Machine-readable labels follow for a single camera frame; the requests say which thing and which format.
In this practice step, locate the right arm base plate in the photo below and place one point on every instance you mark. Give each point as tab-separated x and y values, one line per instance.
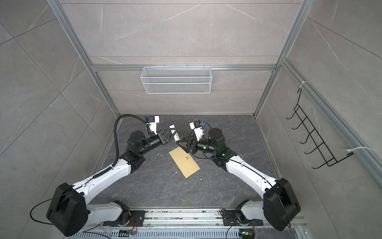
235	218

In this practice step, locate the white wire mesh basket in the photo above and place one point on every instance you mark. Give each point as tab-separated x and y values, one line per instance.
176	80

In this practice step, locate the white glue stick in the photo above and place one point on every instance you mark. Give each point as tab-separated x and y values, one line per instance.
174	133

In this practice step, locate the black wire hook rack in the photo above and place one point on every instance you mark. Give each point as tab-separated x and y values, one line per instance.
313	135

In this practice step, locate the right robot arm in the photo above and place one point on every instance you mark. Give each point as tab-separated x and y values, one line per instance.
280	204

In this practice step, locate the yellow kraft envelope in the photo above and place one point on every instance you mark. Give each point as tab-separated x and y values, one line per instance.
184	161

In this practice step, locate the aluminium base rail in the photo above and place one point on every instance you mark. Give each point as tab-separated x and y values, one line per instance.
193	224

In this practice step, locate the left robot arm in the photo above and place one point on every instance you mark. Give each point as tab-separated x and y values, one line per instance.
71	209

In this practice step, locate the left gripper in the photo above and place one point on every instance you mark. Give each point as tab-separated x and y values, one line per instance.
162	137

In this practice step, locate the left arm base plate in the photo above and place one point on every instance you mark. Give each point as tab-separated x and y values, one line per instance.
135	217

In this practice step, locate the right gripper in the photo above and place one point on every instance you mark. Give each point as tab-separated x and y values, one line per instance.
193	142

